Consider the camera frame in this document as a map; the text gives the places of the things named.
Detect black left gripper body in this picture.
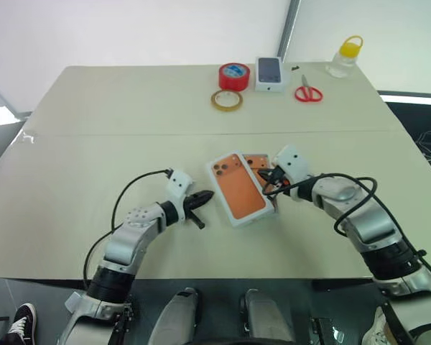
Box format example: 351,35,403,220
182,193,199,217

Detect black floor bracket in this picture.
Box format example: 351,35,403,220
113,301,134,345

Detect grey right robot leg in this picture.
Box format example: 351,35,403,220
239,288,295,345

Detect white box with dark phone print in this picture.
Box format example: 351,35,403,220
254,55,285,93

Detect black and white sneaker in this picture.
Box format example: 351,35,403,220
5,303,37,345

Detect grey diagonal frame bar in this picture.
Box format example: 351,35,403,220
0,77,32,120

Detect red tape roll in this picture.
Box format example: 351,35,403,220
218,63,251,92

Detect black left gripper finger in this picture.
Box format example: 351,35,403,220
189,211,206,230
190,190,216,209

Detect grey left robot leg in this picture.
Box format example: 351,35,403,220
149,286,204,345

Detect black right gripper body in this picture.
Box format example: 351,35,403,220
264,165,292,196

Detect grey window pillar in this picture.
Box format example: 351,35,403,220
277,0,302,64

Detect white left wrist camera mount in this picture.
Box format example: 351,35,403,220
166,168,195,224

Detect orange smartphone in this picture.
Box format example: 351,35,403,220
242,153,272,188

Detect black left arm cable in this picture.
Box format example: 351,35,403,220
83,168,175,288

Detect clear jar with yellow lid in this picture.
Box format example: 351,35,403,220
325,34,364,78

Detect grey robot leg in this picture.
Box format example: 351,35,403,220
239,288,295,345
149,286,204,345

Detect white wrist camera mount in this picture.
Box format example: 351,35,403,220
272,144,310,201
166,168,195,224

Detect black side desk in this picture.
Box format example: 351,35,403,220
379,89,431,180

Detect red handled scissors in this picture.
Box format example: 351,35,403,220
294,74,324,104

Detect clear yellowish tape roll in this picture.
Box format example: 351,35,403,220
210,89,244,113

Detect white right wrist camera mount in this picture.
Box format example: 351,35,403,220
272,144,310,201

